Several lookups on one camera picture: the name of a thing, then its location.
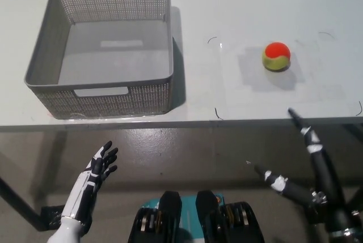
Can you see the grey perforated plastic basket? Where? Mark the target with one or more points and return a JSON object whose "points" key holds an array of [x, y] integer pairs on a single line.
{"points": [[85, 101]]}

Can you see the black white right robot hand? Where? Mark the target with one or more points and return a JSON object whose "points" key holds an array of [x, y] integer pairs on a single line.
{"points": [[326, 175]]}

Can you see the grey tape patch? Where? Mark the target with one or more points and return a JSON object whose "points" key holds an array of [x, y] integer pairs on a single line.
{"points": [[255, 80]]}

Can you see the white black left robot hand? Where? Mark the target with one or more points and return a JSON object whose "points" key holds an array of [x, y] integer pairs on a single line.
{"points": [[85, 186]]}

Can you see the orange yellow tennis ball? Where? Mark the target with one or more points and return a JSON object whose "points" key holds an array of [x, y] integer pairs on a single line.
{"points": [[276, 56]]}

